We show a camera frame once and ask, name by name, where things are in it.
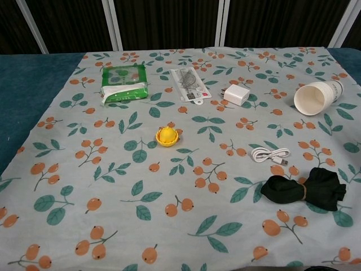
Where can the yellow bottle cap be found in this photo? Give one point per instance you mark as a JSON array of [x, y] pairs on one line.
[[168, 140]]

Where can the floral print tablecloth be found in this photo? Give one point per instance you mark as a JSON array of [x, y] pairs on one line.
[[180, 169]]

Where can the white charger plug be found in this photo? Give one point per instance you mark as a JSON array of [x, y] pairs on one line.
[[234, 95]]

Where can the green tissue pack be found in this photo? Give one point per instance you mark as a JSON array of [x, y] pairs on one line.
[[124, 83]]

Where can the bundled black socks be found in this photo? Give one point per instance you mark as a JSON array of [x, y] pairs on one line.
[[304, 189]]

